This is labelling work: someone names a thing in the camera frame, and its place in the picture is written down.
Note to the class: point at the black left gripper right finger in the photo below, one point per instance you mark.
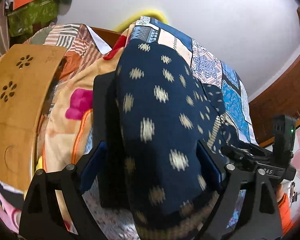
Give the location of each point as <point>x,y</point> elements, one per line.
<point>246,207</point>

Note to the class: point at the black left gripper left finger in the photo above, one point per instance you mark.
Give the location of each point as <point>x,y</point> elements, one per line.
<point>54,207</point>

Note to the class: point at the navy patterned hooded jacket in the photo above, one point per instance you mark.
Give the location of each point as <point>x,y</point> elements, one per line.
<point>169,119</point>

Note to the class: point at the orange sleeve forearm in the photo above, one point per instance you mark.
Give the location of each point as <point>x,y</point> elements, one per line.
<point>285,214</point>

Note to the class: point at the right hand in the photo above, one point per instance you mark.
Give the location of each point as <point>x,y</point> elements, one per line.
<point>280,193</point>

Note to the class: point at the blue patchwork bedspread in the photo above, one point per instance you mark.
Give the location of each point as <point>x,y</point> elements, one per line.
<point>204,65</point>

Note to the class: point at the black folded garment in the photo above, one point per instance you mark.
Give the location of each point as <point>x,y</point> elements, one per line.
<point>107,138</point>

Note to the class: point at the beige floral blanket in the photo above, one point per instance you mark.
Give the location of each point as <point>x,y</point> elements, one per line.
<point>70,123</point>

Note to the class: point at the wooden lap desk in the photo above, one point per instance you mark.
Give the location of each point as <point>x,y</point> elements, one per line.
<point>26,72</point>

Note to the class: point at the striped patchwork pillow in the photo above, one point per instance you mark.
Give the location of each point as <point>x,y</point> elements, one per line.
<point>81,48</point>

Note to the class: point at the yellow round object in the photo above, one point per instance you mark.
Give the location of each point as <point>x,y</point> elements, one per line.
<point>147,13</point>

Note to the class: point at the green patterned bag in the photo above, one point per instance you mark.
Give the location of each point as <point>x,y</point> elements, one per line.
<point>21,20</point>

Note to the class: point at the wooden door frame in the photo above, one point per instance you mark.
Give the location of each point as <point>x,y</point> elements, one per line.
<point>281,97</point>

